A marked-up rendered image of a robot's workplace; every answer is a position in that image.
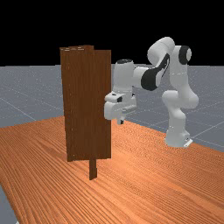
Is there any brown wooden door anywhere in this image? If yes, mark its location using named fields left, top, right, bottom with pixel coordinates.
left=59, top=45, right=113, bottom=181

